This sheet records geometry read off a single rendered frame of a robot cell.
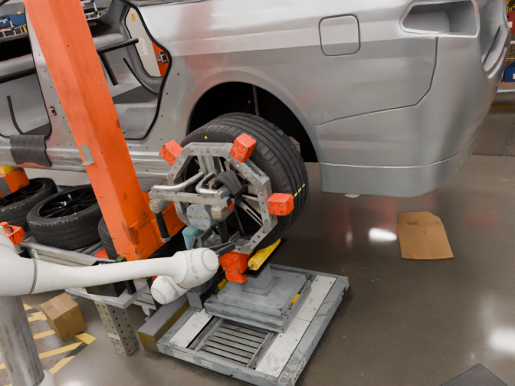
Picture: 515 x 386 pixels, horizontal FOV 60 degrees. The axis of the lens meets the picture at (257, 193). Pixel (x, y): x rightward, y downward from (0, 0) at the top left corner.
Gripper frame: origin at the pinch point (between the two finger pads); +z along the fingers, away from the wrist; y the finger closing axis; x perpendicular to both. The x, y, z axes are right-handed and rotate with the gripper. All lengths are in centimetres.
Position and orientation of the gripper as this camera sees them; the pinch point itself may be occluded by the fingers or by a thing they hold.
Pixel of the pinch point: (223, 233)
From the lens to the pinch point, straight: 185.1
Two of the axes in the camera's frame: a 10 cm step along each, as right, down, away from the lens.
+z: 4.8, -4.5, 7.5
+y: 8.6, 0.7, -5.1
